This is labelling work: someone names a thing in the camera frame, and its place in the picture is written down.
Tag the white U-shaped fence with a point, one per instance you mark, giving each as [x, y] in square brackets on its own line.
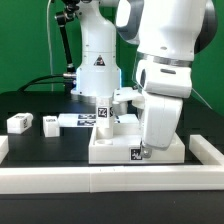
[207, 175]

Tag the white sheet with tags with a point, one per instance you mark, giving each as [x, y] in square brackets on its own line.
[88, 120]

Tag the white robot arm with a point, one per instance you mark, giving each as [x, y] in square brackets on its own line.
[168, 34]

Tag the white square table top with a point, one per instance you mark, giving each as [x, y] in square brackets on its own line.
[124, 148]

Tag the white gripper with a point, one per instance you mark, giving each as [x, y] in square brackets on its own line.
[159, 120]

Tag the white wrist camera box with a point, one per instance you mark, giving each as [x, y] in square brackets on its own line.
[164, 79]

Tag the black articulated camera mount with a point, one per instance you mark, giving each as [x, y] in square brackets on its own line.
[62, 18]

